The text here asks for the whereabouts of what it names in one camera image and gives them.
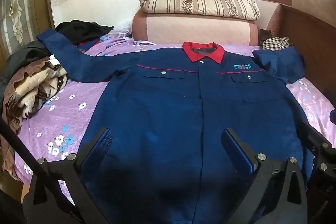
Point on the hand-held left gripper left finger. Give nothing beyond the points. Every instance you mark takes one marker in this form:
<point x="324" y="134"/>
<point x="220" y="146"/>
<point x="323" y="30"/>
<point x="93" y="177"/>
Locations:
<point x="104" y="144"/>

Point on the red and blue garment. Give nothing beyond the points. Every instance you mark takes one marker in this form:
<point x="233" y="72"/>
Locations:
<point x="89" y="43"/>

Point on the pink upholstered headboard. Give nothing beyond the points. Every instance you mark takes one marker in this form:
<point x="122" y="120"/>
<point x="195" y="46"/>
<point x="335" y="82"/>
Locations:
<point x="194" y="29"/>

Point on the brown patterned blanket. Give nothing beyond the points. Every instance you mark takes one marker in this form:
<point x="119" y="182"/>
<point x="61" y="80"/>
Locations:
<point x="29" y="92"/>

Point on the black and white checkered cloth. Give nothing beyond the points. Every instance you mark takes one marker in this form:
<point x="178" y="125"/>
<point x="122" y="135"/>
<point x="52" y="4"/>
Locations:
<point x="275" y="43"/>

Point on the pink upholstered chair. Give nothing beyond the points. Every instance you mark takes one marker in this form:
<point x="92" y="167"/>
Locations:
<point x="275" y="1"/>

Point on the blue jacket with red collar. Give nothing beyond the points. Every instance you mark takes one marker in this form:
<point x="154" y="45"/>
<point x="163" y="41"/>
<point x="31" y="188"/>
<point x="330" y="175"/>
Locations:
<point x="168" y="108"/>

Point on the white paper tag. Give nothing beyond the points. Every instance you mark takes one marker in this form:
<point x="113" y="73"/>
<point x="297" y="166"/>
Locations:
<point x="55" y="61"/>

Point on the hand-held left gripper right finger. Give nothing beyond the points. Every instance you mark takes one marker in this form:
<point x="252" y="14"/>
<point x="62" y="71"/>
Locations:
<point x="236" y="151"/>

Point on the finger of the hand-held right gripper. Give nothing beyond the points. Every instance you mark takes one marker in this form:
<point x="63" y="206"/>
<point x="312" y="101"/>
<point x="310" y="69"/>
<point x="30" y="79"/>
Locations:
<point x="319" y="141"/>

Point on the purple floral bed sheet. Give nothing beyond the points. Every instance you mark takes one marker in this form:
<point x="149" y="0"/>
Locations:
<point x="60" y="113"/>

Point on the wooden bedside cabinet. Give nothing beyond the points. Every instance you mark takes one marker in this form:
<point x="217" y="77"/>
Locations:
<point x="309" y="40"/>

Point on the clear plastic bag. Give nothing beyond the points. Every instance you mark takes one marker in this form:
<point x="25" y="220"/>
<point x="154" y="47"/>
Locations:
<point x="123" y="27"/>

